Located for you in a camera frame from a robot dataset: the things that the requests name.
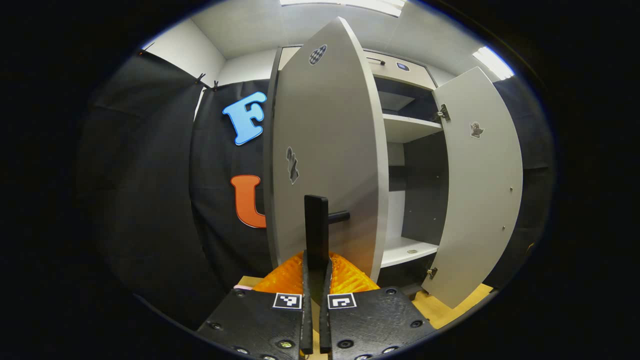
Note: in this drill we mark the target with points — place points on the narrow ceiling light panel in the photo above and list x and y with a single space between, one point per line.
492 62

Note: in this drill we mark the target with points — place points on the beige cabinet drawer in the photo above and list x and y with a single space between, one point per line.
400 77

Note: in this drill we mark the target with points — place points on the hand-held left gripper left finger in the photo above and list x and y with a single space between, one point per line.
306 320

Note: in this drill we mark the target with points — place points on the metal door hinge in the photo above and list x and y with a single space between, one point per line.
432 273
442 112

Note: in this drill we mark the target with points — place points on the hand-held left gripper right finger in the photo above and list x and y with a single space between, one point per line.
325 325

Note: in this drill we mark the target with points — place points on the beige double-door shoe cabinet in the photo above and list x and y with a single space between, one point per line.
425 185

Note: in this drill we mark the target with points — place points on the large ceiling light panel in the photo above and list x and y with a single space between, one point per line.
375 6

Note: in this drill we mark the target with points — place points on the white cabinet shelf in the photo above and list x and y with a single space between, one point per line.
407 129
405 252

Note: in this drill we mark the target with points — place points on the checkered-sticker beige cabinet door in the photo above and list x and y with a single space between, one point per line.
330 125

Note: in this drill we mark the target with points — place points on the black backdrop cloth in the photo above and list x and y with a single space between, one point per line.
150 200

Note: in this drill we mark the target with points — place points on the grey-sticker beige cabinet door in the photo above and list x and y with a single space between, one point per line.
475 200

